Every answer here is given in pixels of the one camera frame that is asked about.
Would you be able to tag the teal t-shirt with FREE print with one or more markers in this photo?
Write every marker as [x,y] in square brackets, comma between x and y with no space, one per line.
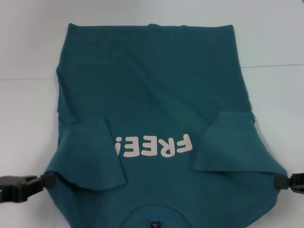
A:
[154,95]

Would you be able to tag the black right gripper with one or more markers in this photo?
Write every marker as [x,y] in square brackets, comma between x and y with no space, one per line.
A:
[298,183]

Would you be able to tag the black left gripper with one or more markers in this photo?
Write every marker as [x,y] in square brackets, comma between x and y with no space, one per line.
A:
[14,190]

